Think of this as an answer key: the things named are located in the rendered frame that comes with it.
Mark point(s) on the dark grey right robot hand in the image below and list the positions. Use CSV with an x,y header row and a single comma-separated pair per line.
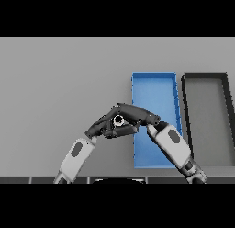
x,y
137,112

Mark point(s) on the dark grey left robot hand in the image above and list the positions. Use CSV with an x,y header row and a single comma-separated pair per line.
x,y
99,129

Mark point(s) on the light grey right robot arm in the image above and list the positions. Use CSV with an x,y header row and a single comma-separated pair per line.
x,y
174,145

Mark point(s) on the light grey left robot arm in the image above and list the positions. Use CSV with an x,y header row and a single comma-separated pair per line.
x,y
75,159

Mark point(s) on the blue bin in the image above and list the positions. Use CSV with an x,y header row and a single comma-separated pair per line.
x,y
153,93

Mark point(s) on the dark grey bin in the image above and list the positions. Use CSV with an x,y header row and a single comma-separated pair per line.
x,y
208,121

